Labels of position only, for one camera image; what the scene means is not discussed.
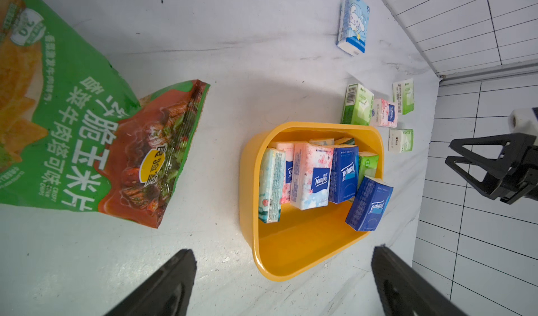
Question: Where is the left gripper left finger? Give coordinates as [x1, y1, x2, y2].
[107, 249, 197, 315]

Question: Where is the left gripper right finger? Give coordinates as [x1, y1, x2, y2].
[371, 245, 465, 316]

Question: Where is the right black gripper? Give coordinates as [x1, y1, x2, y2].
[445, 133, 537, 205]

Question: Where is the dark blue tissue pack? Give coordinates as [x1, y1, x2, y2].
[329, 145, 359, 204]
[345, 176, 394, 232]

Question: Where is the green tissue pack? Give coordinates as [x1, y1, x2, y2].
[388, 129, 414, 153]
[392, 78, 415, 115]
[340, 83, 374, 126]
[358, 151, 379, 186]

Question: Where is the yellow plastic storage box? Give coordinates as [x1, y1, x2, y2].
[238, 122, 385, 282]

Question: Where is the dark blue tissue pack front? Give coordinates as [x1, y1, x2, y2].
[329, 145, 359, 204]

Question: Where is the green tissue pack front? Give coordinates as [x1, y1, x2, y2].
[358, 151, 379, 186]

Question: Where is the teal tissue pack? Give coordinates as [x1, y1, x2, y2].
[259, 149, 286, 223]
[334, 137, 355, 145]

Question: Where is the light blue tissue pack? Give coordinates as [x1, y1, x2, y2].
[336, 0, 371, 56]

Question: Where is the pink white tissue pack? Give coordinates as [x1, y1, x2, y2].
[275, 142, 295, 205]

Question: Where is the green red chips bag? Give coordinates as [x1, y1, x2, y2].
[1, 0, 210, 229]

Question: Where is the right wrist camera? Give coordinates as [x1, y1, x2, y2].
[508, 107, 538, 137]

